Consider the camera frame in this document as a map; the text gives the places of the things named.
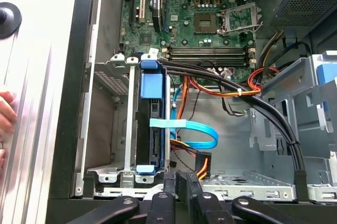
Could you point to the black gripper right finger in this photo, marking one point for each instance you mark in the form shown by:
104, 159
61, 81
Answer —
210, 208

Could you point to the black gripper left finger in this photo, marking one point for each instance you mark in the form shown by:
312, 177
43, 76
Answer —
160, 208

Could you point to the hard disk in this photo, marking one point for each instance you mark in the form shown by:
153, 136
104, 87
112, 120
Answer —
151, 87

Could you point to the metal disk bay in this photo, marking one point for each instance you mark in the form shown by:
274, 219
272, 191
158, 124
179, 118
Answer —
130, 118

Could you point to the person's hand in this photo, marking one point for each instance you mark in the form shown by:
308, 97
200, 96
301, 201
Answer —
6, 113

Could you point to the black PC case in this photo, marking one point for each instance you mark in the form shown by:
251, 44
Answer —
71, 102

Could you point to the black RAM slot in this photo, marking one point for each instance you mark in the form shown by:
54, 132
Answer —
218, 63
210, 49
210, 54
210, 58

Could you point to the metal drive cage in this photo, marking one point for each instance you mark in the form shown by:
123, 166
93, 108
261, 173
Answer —
302, 84

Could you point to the metal socket cover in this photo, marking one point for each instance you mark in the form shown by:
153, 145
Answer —
241, 31

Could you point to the CPU socket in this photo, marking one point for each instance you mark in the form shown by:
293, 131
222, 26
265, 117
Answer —
205, 23

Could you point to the green motherboard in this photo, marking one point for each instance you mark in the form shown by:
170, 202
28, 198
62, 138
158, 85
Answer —
189, 23

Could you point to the locking lever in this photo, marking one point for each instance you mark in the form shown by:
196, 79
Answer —
260, 21

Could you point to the black expansion slot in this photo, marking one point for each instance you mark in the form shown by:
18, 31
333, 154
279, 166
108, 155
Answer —
132, 5

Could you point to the white expansion slot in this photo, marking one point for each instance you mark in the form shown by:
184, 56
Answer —
142, 0

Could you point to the black round disc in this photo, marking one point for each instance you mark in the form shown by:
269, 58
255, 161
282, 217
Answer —
10, 23

